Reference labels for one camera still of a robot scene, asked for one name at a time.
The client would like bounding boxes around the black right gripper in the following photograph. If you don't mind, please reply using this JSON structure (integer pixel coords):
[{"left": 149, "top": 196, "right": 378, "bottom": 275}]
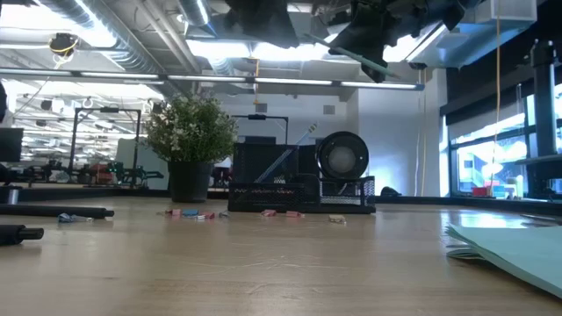
[{"left": 328, "top": 0, "right": 485, "bottom": 84}]

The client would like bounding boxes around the teal pencil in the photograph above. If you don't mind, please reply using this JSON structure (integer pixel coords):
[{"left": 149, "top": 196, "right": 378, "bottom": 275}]
[{"left": 304, "top": 32, "right": 401, "bottom": 81}]

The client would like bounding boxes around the blue pencil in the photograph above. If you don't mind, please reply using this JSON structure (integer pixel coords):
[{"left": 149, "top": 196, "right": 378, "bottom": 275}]
[{"left": 254, "top": 122, "right": 318, "bottom": 184}]

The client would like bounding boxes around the teal sticky note pad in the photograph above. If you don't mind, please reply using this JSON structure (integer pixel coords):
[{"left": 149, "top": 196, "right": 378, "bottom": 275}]
[{"left": 444, "top": 222, "right": 562, "bottom": 300}]

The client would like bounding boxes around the black mesh desk organizer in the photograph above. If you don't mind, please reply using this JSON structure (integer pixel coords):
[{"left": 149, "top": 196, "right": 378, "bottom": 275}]
[{"left": 227, "top": 142, "right": 378, "bottom": 215}]

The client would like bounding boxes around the long LED light bar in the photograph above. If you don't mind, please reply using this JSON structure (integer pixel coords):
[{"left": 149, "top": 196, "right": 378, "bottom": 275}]
[{"left": 0, "top": 67, "right": 426, "bottom": 92}]

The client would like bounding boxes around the artificial plant in black pot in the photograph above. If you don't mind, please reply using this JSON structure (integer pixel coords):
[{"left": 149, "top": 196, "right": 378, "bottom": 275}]
[{"left": 143, "top": 92, "right": 239, "bottom": 204}]

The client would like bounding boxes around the distant robot workstation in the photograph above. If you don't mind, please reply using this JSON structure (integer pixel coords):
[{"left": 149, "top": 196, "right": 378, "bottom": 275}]
[{"left": 21, "top": 158, "right": 166, "bottom": 189}]

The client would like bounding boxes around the yellow black ceiling reel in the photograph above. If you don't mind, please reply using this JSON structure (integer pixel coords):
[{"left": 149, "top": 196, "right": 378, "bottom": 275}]
[{"left": 47, "top": 32, "right": 81, "bottom": 58}]

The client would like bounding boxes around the black computer monitor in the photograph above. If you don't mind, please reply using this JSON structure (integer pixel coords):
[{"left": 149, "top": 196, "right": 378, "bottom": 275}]
[{"left": 0, "top": 126, "right": 25, "bottom": 164}]

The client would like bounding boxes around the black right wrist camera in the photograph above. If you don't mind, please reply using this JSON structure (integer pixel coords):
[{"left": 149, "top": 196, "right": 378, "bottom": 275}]
[{"left": 223, "top": 0, "right": 301, "bottom": 50}]

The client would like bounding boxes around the black aluminium table frame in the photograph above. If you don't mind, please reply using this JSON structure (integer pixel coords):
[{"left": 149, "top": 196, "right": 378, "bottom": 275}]
[{"left": 0, "top": 186, "right": 562, "bottom": 217}]

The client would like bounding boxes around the silver ventilation duct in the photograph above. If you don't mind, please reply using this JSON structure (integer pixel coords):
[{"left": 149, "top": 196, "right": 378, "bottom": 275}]
[{"left": 37, "top": 0, "right": 212, "bottom": 75}]

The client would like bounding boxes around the tall black gantry frame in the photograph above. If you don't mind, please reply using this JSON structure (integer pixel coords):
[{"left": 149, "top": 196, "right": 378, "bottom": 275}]
[{"left": 68, "top": 106, "right": 143, "bottom": 188}]

